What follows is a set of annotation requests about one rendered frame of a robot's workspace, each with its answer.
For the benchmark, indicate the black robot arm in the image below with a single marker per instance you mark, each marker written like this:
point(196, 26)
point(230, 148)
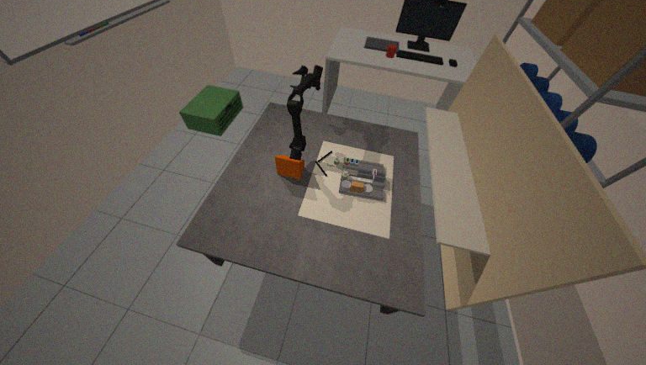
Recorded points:
point(295, 108)

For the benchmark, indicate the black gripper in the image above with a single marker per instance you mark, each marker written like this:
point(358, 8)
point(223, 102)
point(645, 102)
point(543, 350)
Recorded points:
point(302, 71)

